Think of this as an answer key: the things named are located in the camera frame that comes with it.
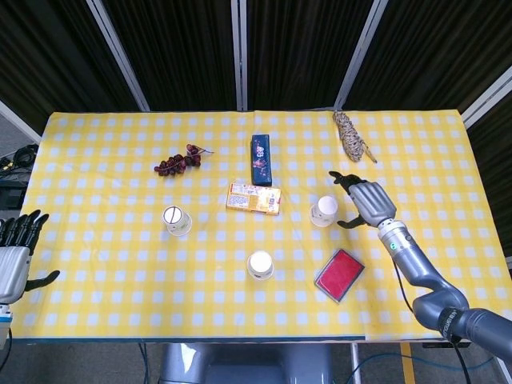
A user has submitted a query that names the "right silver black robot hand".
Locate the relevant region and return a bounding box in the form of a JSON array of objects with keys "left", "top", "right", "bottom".
[{"left": 328, "top": 170, "right": 398, "bottom": 230}]

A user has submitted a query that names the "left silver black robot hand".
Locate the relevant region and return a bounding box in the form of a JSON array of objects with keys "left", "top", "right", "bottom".
[{"left": 0, "top": 209, "right": 61, "bottom": 304}]

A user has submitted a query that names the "white paper cup green print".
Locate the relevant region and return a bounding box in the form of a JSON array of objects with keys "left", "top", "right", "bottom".
[{"left": 309, "top": 195, "right": 339, "bottom": 228}]

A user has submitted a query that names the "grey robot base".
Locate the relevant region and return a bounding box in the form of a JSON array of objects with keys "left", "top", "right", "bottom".
[{"left": 158, "top": 342, "right": 334, "bottom": 384}]

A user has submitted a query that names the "yellow white checkered tablecloth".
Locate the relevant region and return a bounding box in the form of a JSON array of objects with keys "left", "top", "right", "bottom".
[{"left": 0, "top": 110, "right": 512, "bottom": 343}]

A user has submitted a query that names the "plain white paper cup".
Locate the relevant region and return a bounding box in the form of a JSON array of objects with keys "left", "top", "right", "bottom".
[{"left": 246, "top": 250, "right": 275, "bottom": 281}]

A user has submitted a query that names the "paper cup with line mark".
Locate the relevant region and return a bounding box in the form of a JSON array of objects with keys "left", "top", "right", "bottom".
[{"left": 161, "top": 205, "right": 193, "bottom": 237}]

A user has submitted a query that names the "black equipment box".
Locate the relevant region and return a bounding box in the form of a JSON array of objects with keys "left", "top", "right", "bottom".
[{"left": 0, "top": 178, "right": 29, "bottom": 210}]

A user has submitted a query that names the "red pad with grey rim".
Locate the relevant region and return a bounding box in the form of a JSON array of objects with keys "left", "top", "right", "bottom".
[{"left": 314, "top": 248, "right": 366, "bottom": 304}]

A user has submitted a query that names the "dark blue floral box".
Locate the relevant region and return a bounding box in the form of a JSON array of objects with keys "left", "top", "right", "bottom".
[{"left": 250, "top": 134, "right": 275, "bottom": 186}]

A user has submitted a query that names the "yellow snack box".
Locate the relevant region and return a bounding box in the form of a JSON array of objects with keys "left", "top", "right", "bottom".
[{"left": 225, "top": 182, "right": 282, "bottom": 217}]

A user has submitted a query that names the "dark partition panel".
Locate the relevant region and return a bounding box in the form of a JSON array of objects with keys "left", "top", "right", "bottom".
[
  {"left": 0, "top": 0, "right": 139, "bottom": 135},
  {"left": 344, "top": 0, "right": 512, "bottom": 117},
  {"left": 246, "top": 0, "right": 376, "bottom": 111},
  {"left": 102, "top": 0, "right": 238, "bottom": 112}
]

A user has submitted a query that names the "white table leg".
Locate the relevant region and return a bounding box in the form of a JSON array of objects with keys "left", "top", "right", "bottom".
[{"left": 350, "top": 342, "right": 362, "bottom": 384}]

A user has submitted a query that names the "dark red grape bunch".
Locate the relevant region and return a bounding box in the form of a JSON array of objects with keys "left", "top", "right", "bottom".
[{"left": 154, "top": 143, "right": 215, "bottom": 178}]

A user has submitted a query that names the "beige twisted rope bundle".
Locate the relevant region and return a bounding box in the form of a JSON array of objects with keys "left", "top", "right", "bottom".
[{"left": 332, "top": 110, "right": 378, "bottom": 164}]

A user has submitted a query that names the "black cable pile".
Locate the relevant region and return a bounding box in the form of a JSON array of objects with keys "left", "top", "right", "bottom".
[{"left": 0, "top": 143, "right": 40, "bottom": 173}]

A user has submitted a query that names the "white partition post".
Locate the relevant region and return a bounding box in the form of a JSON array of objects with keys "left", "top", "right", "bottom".
[
  {"left": 86, "top": 0, "right": 151, "bottom": 112},
  {"left": 461, "top": 66, "right": 512, "bottom": 129},
  {"left": 230, "top": 0, "right": 249, "bottom": 112},
  {"left": 333, "top": 0, "right": 390, "bottom": 110},
  {"left": 0, "top": 99, "right": 42, "bottom": 145}
]

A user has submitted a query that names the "blue floor cable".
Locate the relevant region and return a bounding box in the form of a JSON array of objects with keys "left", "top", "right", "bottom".
[
  {"left": 359, "top": 350, "right": 497, "bottom": 374},
  {"left": 138, "top": 342, "right": 152, "bottom": 384}
]

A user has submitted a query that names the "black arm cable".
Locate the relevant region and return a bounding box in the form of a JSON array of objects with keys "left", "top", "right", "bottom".
[{"left": 393, "top": 263, "right": 472, "bottom": 384}]

